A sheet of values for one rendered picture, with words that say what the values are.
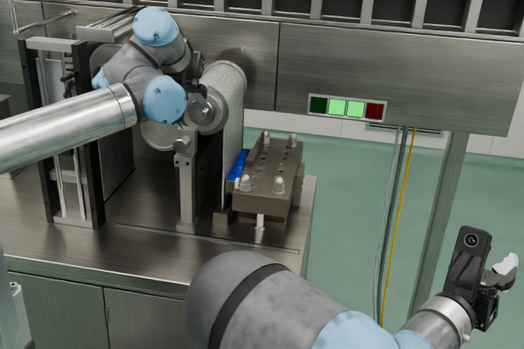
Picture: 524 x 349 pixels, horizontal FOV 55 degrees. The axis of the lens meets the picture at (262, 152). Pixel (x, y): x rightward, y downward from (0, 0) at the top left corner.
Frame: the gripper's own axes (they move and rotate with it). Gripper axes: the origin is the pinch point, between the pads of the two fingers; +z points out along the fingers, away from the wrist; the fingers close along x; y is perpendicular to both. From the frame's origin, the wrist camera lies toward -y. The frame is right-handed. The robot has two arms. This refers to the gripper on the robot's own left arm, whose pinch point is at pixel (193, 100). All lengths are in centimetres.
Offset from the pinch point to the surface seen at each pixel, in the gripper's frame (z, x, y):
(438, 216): 84, -78, -5
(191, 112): 12.6, 3.8, 1.0
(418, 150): 294, -103, 82
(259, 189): 27.3, -16.2, -14.7
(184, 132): 14.3, 5.0, -4.5
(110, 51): 5.1, 27.2, 12.5
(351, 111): 42, -39, 18
